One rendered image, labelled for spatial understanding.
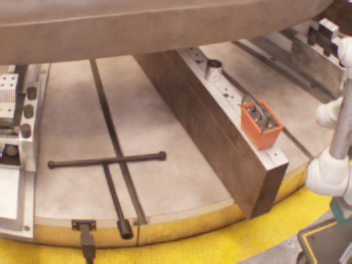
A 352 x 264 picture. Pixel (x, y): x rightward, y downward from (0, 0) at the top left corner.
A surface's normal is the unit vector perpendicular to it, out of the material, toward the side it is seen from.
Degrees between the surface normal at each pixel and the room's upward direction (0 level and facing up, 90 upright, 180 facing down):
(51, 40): 90
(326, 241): 0
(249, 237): 0
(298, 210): 0
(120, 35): 90
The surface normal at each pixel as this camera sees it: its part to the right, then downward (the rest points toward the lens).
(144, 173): 0.12, -0.73
